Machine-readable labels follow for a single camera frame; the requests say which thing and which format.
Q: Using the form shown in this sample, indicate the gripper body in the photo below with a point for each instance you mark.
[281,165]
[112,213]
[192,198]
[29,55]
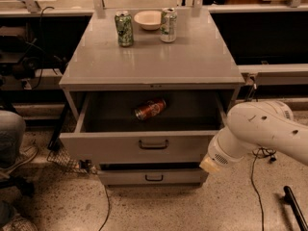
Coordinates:
[218,153]

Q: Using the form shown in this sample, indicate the grey top drawer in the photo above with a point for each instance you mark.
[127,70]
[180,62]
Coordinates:
[108,131]

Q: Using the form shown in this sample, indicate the grey drawer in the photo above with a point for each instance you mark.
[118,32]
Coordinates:
[153,176]
[108,131]

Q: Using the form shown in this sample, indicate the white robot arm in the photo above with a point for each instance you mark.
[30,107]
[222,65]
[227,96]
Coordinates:
[253,125]

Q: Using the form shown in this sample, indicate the grey metal drawer cabinet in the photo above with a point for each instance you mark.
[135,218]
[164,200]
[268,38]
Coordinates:
[197,60]

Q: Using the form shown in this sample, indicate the grey bottom drawer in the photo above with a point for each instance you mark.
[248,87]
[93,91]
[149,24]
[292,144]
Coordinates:
[153,176]

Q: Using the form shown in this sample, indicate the red cola can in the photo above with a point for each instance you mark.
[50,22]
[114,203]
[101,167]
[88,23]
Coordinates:
[150,108]

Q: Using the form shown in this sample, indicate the black pole on floor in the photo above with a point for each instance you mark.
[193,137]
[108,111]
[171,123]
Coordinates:
[290,199]

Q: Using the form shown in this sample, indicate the white green soda can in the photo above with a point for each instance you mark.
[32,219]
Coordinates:
[168,25]

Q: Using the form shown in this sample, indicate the white bowl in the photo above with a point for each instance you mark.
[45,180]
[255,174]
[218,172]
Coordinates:
[148,20]

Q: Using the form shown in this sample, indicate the person leg in jeans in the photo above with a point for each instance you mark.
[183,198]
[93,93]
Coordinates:
[12,128]

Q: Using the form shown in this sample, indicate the black wire basket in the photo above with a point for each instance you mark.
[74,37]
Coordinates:
[57,152]

